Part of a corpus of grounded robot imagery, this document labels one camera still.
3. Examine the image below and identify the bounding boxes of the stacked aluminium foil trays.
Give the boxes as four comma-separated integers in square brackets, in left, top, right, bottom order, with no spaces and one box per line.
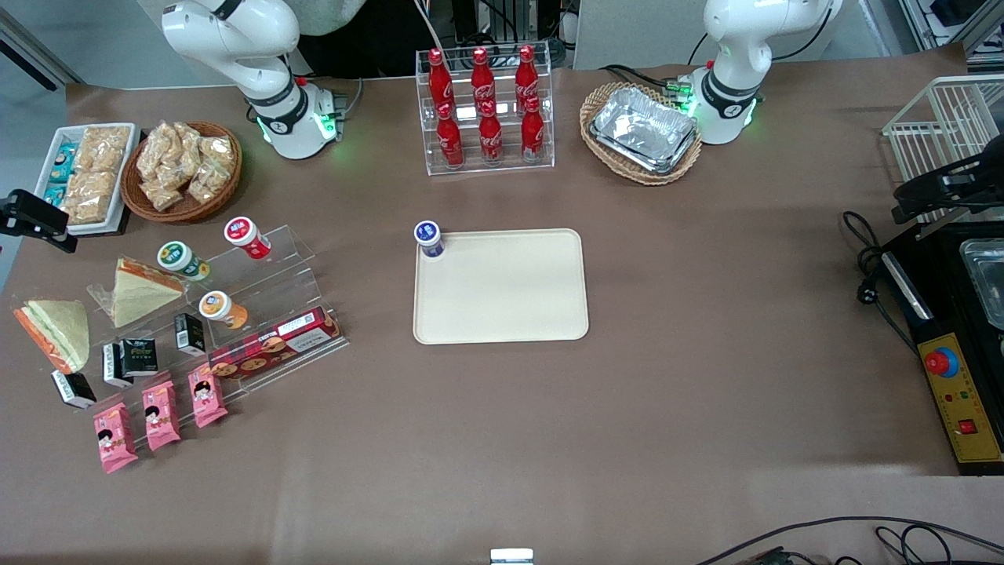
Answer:
[589,86,700,175]

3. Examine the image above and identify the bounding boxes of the clear bag of snacks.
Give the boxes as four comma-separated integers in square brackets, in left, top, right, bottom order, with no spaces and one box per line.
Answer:
[137,126,178,181]
[169,122,206,177]
[141,177,186,213]
[187,161,233,205]
[200,135,236,169]

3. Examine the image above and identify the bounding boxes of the red-lid white bottle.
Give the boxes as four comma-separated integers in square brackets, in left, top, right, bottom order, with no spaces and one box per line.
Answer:
[224,217,272,261]

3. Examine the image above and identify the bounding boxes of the light tan wicker basket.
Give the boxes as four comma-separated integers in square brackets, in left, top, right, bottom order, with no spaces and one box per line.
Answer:
[580,82,704,187]

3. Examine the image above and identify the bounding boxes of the red Coca-Cola bottle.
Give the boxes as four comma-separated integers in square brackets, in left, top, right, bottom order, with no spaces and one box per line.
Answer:
[515,45,540,103]
[479,100,504,166]
[471,47,497,107]
[427,48,456,108]
[521,96,546,163]
[436,103,465,169]

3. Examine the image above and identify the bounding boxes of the cream plastic serving tray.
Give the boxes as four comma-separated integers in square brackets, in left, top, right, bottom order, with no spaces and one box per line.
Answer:
[413,228,591,346]

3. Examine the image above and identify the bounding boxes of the small black drink carton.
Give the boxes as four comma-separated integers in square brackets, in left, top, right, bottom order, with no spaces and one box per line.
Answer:
[51,370,97,410]
[102,343,134,389]
[119,337,159,377]
[173,312,206,352]

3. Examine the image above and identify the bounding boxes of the black machine with yellow panel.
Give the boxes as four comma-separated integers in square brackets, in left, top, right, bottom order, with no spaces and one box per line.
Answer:
[880,222,1004,477]

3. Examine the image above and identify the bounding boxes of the black arm base cables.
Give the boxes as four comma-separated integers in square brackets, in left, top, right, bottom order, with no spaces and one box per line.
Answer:
[600,64,680,89]

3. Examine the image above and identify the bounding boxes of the clear pack of crackers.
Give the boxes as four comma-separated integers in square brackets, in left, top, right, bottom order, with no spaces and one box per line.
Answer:
[75,126,133,174]
[63,171,118,225]

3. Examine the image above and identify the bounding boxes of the plastic-wrapped triangle sandwich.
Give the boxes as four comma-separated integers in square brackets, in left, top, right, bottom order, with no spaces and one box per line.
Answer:
[88,257,187,329]
[13,298,91,374]

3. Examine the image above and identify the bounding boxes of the white rectangular snack tray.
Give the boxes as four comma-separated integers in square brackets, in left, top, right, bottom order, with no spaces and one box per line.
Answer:
[34,123,141,236]

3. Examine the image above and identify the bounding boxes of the red plaid cookie box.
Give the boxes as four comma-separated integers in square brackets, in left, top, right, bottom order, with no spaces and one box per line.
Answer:
[207,307,344,382]

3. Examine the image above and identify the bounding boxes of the black power cable with plug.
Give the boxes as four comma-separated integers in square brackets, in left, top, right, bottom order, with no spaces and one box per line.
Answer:
[842,210,920,354]

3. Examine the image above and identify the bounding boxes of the white wire basket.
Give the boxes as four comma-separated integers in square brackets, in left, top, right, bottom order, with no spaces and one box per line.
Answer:
[882,75,1004,224]

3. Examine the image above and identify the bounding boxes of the dark brown wicker basket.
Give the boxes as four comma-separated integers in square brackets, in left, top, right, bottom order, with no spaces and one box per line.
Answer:
[121,120,243,225]

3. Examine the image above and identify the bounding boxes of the clear acrylic tiered shelf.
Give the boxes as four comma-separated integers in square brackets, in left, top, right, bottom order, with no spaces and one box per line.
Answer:
[12,225,351,452]

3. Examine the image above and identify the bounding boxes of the clear acrylic bottle rack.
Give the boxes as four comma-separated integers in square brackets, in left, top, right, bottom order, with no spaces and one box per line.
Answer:
[415,43,555,177]

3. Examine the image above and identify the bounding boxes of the blue-lid white bottle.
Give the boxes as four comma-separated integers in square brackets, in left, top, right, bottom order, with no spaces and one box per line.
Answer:
[413,221,446,261]

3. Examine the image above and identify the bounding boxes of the pink snack packet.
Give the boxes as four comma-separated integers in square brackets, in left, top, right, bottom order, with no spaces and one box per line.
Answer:
[94,403,139,474]
[188,363,228,428]
[142,381,181,451]

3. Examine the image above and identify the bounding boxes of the orange-lid white bottle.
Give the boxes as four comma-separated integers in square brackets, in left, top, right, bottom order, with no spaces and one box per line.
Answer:
[198,290,249,330]

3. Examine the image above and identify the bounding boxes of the green-lid white bottle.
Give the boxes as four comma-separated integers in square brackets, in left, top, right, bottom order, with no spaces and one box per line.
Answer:
[156,240,211,283]

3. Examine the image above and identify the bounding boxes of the shiny metal pan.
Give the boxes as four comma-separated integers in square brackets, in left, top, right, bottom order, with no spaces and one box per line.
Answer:
[959,238,1004,330]

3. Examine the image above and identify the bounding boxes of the brown table cover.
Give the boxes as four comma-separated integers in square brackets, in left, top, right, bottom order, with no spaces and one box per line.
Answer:
[0,43,1004,565]

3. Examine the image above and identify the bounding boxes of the thin black cable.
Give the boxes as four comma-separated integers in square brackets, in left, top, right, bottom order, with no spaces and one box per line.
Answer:
[694,516,1004,565]

